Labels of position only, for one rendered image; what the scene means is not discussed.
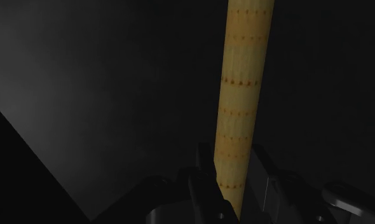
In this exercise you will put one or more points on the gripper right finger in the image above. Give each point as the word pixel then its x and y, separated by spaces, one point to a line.
pixel 286 192

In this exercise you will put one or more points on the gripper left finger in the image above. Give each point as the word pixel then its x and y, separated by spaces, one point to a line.
pixel 203 189

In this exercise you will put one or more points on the yellow dotted cylinder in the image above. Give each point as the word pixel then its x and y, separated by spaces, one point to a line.
pixel 241 93

